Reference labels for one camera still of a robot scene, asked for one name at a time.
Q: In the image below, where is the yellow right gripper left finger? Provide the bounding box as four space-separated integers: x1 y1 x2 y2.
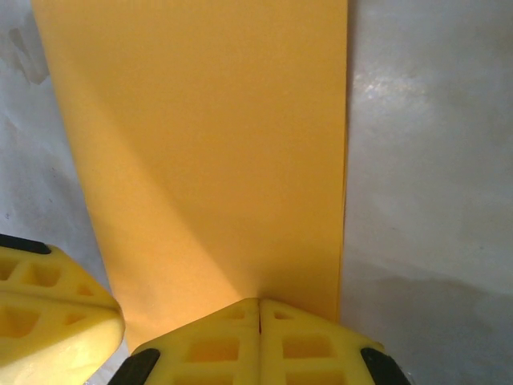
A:
107 297 261 385

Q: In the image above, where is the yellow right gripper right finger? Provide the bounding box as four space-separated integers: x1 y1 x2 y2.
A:
260 298 410 385

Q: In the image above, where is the orange paper sheet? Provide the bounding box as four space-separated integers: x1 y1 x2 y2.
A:
30 0 353 354

